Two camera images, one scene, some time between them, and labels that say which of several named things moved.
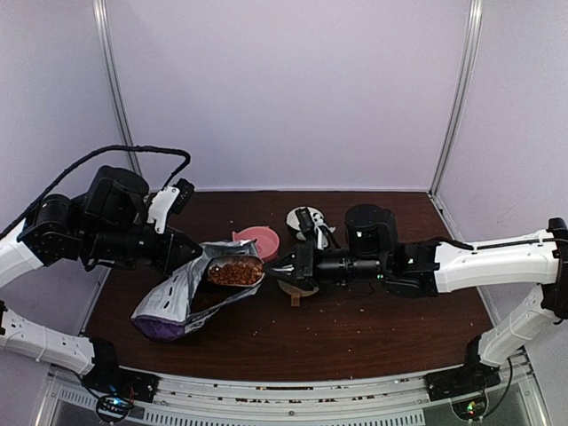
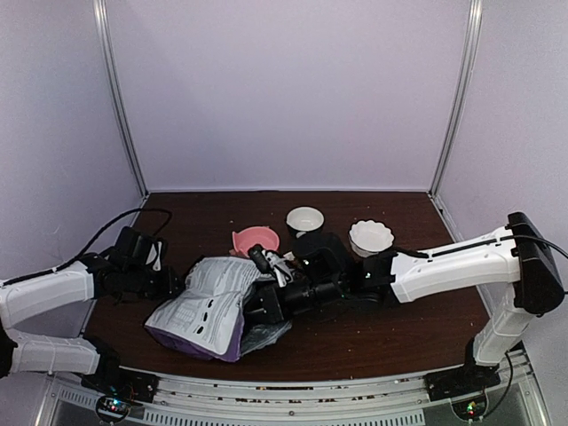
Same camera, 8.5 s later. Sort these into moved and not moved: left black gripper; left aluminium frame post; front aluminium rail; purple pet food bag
Moved: left black gripper; purple pet food bag
Not moved: left aluminium frame post; front aluminium rail
